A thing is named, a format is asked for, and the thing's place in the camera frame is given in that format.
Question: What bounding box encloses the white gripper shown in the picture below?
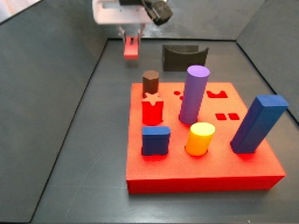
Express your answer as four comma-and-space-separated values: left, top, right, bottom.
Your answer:
92, 0, 152, 41

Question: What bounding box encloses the red double-square forked block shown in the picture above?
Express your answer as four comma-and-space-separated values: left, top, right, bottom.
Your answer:
124, 36, 138, 60

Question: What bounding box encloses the tall blue square peg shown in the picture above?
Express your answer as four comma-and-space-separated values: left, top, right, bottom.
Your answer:
229, 94, 288, 154

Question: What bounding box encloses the red foam peg board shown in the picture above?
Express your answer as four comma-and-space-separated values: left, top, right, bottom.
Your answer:
125, 82, 285, 194

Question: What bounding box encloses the black curved stand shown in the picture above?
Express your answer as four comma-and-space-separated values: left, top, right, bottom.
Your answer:
163, 45, 209, 72

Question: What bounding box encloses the brown hexagonal peg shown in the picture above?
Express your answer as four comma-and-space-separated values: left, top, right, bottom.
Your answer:
143, 70, 159, 96

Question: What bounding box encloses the purple cylinder peg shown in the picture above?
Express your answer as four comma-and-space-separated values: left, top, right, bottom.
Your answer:
179, 65, 211, 125

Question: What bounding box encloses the red star peg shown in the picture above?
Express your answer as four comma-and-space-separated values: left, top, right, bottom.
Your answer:
141, 93, 164, 125

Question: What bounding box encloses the short blue peg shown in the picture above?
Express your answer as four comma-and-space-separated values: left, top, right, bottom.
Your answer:
141, 126, 171, 156

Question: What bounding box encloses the yellow cylinder peg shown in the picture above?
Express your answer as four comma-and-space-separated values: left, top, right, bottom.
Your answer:
184, 122, 216, 157

